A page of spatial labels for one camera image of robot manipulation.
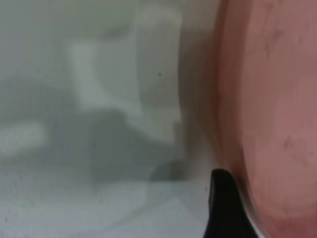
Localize pink round plate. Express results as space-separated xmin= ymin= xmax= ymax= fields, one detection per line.
xmin=212 ymin=0 xmax=317 ymax=238

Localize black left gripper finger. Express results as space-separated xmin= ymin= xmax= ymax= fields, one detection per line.
xmin=202 ymin=169 xmax=264 ymax=238

